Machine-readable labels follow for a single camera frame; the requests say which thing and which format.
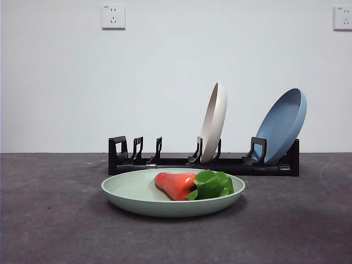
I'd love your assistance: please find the orange carrot with green leaves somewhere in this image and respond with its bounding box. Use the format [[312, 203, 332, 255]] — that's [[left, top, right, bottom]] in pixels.
[[153, 169, 235, 201]]

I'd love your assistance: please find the green plate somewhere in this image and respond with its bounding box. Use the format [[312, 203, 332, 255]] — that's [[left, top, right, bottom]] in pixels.
[[100, 167, 246, 218]]

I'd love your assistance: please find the cream plate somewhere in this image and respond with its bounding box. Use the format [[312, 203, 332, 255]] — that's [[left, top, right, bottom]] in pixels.
[[200, 81, 229, 163]]

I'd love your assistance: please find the black plate rack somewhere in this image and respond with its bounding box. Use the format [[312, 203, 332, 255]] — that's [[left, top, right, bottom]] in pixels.
[[107, 135, 300, 177]]

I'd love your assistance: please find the blue plate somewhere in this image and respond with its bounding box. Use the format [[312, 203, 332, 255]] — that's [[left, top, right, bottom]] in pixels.
[[252, 87, 307, 165]]

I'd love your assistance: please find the white wall socket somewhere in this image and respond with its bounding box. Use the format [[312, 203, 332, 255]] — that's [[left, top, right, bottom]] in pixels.
[[333, 6, 352, 31], [102, 4, 127, 30]]

